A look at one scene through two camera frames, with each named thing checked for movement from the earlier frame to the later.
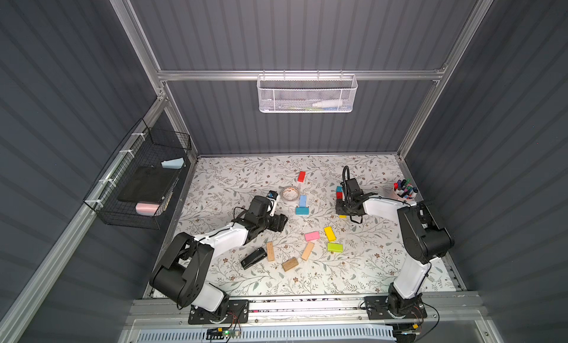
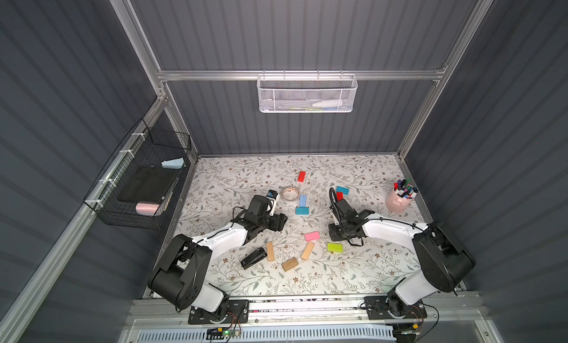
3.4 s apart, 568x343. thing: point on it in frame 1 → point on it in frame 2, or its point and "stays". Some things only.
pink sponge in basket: [147, 209] stays
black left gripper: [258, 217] stays
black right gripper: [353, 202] → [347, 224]
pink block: [312, 236] stays
